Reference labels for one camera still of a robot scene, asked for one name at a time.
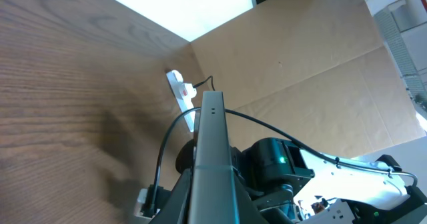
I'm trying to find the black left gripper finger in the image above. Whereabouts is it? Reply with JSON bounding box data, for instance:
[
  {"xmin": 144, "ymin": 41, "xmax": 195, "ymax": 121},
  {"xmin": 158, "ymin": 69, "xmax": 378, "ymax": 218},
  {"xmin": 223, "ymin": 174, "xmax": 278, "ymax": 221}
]
[{"xmin": 149, "ymin": 169, "xmax": 192, "ymax": 224}]

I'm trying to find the gold smartphone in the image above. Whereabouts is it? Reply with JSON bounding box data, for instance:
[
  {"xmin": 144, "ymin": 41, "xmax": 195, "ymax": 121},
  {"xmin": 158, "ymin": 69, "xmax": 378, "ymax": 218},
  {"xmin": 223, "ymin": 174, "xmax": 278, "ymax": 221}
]
[{"xmin": 187, "ymin": 91, "xmax": 266, "ymax": 224}]

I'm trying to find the black charging cable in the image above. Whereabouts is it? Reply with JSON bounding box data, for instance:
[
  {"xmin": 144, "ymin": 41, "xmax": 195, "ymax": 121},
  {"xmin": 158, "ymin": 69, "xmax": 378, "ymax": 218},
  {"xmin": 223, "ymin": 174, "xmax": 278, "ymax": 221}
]
[{"xmin": 192, "ymin": 75, "xmax": 216, "ymax": 92}]

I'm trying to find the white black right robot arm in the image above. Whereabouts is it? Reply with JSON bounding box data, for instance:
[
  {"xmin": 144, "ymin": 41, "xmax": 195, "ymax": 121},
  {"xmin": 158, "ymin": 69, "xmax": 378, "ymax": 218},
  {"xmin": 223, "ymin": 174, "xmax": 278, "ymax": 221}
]
[{"xmin": 230, "ymin": 137, "xmax": 426, "ymax": 223}]

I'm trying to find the white USB charger adapter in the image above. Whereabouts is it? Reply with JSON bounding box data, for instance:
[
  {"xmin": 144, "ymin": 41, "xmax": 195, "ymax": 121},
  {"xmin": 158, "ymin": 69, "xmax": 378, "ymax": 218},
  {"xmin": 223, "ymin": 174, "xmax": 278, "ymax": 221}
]
[{"xmin": 179, "ymin": 83, "xmax": 197, "ymax": 99}]

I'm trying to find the white power strip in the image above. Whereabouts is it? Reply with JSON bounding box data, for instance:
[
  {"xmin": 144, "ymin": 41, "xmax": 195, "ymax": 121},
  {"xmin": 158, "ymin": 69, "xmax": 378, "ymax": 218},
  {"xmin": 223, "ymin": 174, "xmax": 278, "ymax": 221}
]
[{"xmin": 166, "ymin": 70, "xmax": 197, "ymax": 113}]

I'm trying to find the brown cardboard side panel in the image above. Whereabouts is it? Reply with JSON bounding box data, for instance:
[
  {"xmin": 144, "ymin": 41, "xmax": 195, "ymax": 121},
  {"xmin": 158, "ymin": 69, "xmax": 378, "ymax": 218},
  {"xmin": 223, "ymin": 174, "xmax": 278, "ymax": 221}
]
[{"xmin": 178, "ymin": 0, "xmax": 425, "ymax": 157}]

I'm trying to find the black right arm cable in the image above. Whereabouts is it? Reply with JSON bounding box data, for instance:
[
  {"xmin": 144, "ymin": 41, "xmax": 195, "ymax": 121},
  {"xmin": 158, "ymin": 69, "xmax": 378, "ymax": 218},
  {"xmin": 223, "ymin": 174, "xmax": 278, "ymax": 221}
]
[{"xmin": 146, "ymin": 106, "xmax": 420, "ymax": 215}]

